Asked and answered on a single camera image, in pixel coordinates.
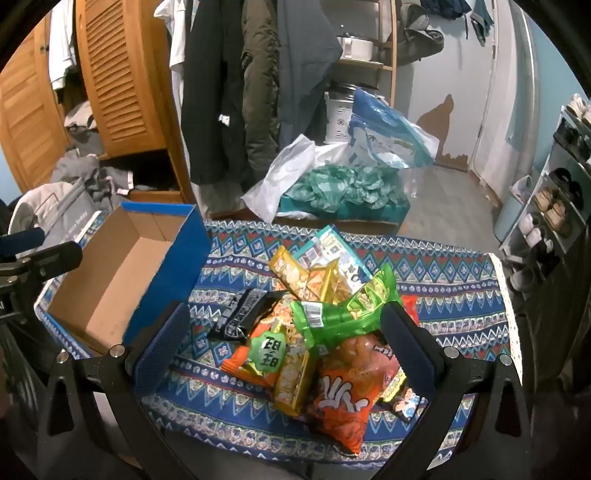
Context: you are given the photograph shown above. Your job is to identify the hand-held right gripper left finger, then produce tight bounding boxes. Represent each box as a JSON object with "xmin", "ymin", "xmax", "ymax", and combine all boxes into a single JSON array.
[{"xmin": 37, "ymin": 300, "xmax": 204, "ymax": 480}]

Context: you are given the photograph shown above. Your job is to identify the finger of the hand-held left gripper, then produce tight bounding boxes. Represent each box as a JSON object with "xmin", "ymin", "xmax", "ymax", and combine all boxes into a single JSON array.
[
  {"xmin": 7, "ymin": 241, "xmax": 84, "ymax": 283},
  {"xmin": 0, "ymin": 228, "xmax": 47, "ymax": 259}
]

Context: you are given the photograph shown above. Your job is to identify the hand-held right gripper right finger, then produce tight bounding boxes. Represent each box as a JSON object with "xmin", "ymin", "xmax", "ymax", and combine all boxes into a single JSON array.
[{"xmin": 369, "ymin": 305, "xmax": 532, "ymax": 480}]

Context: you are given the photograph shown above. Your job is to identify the black cartoon snack packet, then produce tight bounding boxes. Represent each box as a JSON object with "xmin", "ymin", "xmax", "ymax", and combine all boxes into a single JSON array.
[{"xmin": 376, "ymin": 344, "xmax": 432, "ymax": 423}]

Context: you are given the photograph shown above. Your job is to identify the blue cardboard box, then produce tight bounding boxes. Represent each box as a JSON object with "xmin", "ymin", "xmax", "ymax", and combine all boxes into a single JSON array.
[{"xmin": 34, "ymin": 202, "xmax": 213, "ymax": 358}]

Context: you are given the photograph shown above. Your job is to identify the green snack packet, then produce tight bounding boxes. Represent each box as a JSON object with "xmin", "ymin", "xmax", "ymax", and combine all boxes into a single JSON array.
[{"xmin": 290, "ymin": 264, "xmax": 399, "ymax": 354}]

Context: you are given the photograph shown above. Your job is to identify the large orange chips packet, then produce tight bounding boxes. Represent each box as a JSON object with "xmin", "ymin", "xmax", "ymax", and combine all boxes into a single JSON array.
[{"xmin": 307, "ymin": 335, "xmax": 407, "ymax": 457}]

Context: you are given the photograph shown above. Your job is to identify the orange packet with green label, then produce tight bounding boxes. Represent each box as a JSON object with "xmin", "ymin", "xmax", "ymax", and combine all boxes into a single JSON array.
[{"xmin": 221, "ymin": 298, "xmax": 319, "ymax": 391}]

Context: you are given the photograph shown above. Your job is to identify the small yellow snack packet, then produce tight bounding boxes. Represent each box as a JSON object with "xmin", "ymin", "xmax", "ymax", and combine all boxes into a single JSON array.
[{"xmin": 274, "ymin": 344, "xmax": 324, "ymax": 414}]

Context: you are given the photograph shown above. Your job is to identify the teal snack packet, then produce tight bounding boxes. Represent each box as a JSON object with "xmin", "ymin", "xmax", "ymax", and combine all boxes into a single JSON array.
[{"xmin": 295, "ymin": 224, "xmax": 375, "ymax": 287}]

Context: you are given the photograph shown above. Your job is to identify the long yellow snack packet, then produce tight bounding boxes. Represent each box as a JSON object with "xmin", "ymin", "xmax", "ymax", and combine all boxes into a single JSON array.
[{"xmin": 269, "ymin": 246, "xmax": 342, "ymax": 305}]

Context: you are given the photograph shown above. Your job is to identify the grey laundry bag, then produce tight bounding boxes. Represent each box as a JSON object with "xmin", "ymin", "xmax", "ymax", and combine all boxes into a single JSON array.
[{"xmin": 9, "ymin": 178, "xmax": 116, "ymax": 259}]

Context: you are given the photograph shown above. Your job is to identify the blue patterned tablecloth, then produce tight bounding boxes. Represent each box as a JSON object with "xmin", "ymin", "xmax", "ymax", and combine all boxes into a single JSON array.
[{"xmin": 34, "ymin": 219, "xmax": 520, "ymax": 467}]

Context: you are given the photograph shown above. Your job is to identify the pile of grey clothes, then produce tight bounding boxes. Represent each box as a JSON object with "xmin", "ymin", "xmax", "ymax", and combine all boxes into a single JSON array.
[{"xmin": 51, "ymin": 131, "xmax": 134, "ymax": 195}]

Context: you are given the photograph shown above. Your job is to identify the louvered wooden wardrobe door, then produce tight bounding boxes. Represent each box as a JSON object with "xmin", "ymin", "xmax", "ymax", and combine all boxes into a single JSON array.
[
  {"xmin": 0, "ymin": 14, "xmax": 70, "ymax": 192},
  {"xmin": 74, "ymin": 0, "xmax": 174, "ymax": 160}
]

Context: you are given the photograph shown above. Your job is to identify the grey folded garment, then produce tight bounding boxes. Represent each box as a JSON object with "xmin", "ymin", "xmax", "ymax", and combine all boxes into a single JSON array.
[{"xmin": 64, "ymin": 100, "xmax": 98, "ymax": 131}]

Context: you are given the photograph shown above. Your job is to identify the teal storage box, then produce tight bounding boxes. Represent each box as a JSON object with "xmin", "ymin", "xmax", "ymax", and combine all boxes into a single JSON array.
[{"xmin": 277, "ymin": 194, "xmax": 411, "ymax": 227}]

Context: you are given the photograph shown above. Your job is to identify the wooden wardrobe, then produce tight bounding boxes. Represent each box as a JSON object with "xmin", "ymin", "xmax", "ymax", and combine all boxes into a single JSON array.
[{"xmin": 0, "ymin": 0, "xmax": 195, "ymax": 206}]

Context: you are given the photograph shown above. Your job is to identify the light blue bin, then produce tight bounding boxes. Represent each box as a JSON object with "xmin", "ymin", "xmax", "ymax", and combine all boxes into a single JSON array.
[{"xmin": 494, "ymin": 175, "xmax": 532, "ymax": 243}]

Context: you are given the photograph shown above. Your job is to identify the white garment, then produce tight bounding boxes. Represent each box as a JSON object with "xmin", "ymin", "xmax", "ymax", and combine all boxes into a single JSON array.
[{"xmin": 48, "ymin": 0, "xmax": 77, "ymax": 90}]

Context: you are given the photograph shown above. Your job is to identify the group of shoes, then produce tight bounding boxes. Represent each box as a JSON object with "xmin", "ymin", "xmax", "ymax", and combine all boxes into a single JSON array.
[{"xmin": 508, "ymin": 95, "xmax": 591, "ymax": 291}]

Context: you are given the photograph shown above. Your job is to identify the blue plastic bag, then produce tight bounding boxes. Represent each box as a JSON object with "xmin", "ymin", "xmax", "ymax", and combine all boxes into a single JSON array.
[{"xmin": 346, "ymin": 88, "xmax": 439, "ymax": 169}]

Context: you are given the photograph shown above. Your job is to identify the white plastic bag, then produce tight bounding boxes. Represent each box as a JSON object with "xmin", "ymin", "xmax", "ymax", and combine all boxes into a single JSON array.
[{"xmin": 241, "ymin": 134, "xmax": 352, "ymax": 222}]

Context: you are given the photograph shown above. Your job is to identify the black coat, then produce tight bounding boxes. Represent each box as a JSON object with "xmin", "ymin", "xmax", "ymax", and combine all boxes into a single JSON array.
[{"xmin": 182, "ymin": 0, "xmax": 250, "ymax": 185}]

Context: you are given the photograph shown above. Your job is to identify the white bucket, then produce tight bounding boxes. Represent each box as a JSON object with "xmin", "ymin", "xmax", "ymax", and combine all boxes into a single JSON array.
[{"xmin": 323, "ymin": 83, "xmax": 365, "ymax": 146}]

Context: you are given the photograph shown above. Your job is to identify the white shirt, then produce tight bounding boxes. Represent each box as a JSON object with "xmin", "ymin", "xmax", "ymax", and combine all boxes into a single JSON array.
[{"xmin": 154, "ymin": 0, "xmax": 199, "ymax": 107}]

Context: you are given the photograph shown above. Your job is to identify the shoe rack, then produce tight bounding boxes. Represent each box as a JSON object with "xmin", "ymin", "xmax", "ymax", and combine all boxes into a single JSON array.
[{"xmin": 501, "ymin": 95, "xmax": 591, "ymax": 296}]

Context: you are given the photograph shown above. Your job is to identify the olive jacket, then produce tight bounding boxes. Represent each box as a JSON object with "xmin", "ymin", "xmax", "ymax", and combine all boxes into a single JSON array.
[{"xmin": 240, "ymin": 0, "xmax": 282, "ymax": 195}]

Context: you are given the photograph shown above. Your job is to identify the white door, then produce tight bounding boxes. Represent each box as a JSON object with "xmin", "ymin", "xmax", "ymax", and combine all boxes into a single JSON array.
[{"xmin": 471, "ymin": 0, "xmax": 541, "ymax": 195}]

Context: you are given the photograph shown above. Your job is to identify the grey-blue coat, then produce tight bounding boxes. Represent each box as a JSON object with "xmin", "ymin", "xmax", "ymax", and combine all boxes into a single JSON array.
[{"xmin": 277, "ymin": 0, "xmax": 345, "ymax": 148}]

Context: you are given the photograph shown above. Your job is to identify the dark grey bag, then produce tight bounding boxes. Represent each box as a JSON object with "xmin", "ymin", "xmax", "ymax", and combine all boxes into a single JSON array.
[{"xmin": 394, "ymin": 28, "xmax": 446, "ymax": 68}]

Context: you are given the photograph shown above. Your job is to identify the wooden shelf rack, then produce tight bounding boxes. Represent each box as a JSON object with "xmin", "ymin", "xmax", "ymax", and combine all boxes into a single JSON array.
[{"xmin": 323, "ymin": 0, "xmax": 400, "ymax": 109}]

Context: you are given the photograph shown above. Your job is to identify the white pot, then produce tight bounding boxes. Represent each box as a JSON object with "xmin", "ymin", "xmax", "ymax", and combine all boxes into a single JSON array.
[{"xmin": 337, "ymin": 34, "xmax": 384, "ymax": 61}]

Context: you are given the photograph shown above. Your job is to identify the teal garment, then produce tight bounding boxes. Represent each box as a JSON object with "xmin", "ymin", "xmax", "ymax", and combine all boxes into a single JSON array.
[{"xmin": 468, "ymin": 0, "xmax": 495, "ymax": 47}]

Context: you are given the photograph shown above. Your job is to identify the dark blue jacket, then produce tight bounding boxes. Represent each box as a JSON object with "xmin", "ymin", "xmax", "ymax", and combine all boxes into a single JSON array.
[{"xmin": 422, "ymin": 0, "xmax": 472, "ymax": 21}]

